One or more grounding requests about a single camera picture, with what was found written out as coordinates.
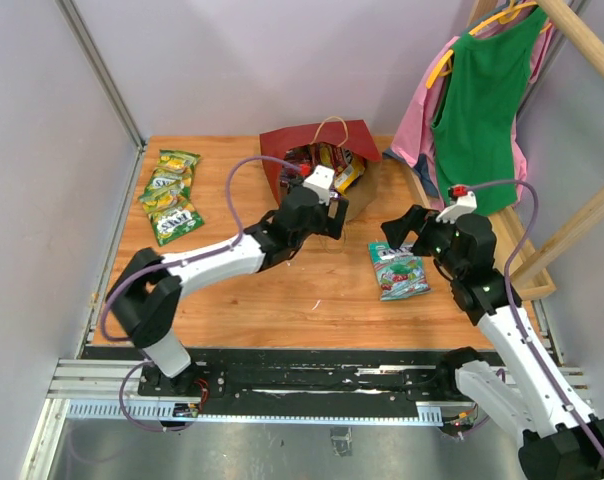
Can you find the yellow clothes hanger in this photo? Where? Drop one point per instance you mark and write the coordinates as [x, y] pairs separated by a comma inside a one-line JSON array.
[[507, 14]]

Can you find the teal candy packet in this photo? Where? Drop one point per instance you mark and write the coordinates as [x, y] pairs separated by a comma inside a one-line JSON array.
[[399, 273]]

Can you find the green tank top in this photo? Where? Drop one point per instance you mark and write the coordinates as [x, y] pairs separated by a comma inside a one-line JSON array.
[[472, 129]]

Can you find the aluminium corner post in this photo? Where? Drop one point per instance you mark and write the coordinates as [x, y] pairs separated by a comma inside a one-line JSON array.
[[89, 47]]

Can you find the blue grey shirt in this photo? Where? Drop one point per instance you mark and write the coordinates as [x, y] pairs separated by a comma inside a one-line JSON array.
[[420, 168]]

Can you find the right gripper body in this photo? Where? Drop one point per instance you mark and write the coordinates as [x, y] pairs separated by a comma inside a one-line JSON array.
[[434, 238]]

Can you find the yellow snack packet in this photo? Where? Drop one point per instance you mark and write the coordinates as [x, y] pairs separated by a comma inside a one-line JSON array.
[[355, 169]]

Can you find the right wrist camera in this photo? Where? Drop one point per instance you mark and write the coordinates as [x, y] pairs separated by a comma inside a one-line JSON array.
[[463, 201]]

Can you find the green Fox's candy packet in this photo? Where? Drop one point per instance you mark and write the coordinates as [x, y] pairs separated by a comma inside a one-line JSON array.
[[177, 161]]

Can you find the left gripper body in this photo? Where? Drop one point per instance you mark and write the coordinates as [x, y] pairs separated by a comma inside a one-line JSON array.
[[327, 225]]

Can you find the white cable duct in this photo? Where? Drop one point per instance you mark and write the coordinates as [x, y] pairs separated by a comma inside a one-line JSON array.
[[239, 410]]

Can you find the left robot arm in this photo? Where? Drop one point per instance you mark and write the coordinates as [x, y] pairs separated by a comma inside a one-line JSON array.
[[145, 297]]

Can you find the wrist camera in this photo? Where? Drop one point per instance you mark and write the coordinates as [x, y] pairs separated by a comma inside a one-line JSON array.
[[463, 201], [321, 182]]

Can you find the red brown paper bag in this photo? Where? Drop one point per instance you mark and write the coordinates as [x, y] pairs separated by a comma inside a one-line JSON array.
[[292, 219]]

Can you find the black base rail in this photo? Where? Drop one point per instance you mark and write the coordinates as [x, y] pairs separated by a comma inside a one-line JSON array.
[[309, 376]]

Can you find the red snack packet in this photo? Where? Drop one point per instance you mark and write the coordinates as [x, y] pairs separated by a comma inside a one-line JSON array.
[[321, 153]]

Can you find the pink shirt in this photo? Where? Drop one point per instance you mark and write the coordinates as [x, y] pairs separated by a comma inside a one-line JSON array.
[[414, 135]]

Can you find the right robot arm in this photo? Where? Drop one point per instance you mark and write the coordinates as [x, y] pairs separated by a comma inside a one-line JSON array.
[[557, 434]]

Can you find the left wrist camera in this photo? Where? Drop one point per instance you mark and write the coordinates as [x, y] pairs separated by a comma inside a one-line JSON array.
[[321, 182]]

